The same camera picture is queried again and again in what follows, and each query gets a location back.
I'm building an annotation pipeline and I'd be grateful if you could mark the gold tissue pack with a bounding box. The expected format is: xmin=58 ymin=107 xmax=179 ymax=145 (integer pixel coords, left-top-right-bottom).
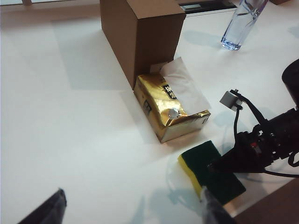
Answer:
xmin=133 ymin=73 xmax=212 ymax=143

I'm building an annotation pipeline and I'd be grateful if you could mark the white tissue sheet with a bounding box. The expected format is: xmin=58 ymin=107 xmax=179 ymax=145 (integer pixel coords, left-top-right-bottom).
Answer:
xmin=149 ymin=56 xmax=212 ymax=116

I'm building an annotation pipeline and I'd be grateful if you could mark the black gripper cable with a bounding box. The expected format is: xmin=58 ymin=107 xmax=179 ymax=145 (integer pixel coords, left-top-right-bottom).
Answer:
xmin=263 ymin=151 xmax=299 ymax=179

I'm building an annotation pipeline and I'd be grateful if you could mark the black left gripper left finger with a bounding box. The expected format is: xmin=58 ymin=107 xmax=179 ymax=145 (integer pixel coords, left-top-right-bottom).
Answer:
xmin=17 ymin=188 xmax=68 ymax=224

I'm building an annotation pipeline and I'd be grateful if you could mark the brown cardboard box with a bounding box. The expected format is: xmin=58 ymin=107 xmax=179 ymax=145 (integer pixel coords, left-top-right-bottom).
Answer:
xmin=100 ymin=0 xmax=187 ymax=91

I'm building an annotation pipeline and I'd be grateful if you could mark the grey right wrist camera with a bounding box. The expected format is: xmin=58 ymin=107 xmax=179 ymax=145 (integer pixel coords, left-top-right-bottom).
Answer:
xmin=219 ymin=89 xmax=245 ymax=112

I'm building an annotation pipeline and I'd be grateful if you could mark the clear plastic water bottle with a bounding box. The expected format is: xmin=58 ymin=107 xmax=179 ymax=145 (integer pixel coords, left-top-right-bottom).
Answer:
xmin=220 ymin=0 xmax=269 ymax=51

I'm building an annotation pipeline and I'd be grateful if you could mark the yellow sponge with green scourer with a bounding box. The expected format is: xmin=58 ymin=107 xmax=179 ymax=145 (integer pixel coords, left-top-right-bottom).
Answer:
xmin=177 ymin=140 xmax=247 ymax=206

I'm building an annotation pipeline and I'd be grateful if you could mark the black camera cable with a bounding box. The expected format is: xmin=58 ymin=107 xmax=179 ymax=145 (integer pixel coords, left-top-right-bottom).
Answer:
xmin=232 ymin=106 xmax=242 ymax=150

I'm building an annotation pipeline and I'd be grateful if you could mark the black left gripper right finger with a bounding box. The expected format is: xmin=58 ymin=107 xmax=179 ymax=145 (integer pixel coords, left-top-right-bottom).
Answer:
xmin=201 ymin=186 xmax=238 ymax=224

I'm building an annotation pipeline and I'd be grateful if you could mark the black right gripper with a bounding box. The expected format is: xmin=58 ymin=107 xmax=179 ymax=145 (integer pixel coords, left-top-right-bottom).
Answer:
xmin=206 ymin=108 xmax=299 ymax=174

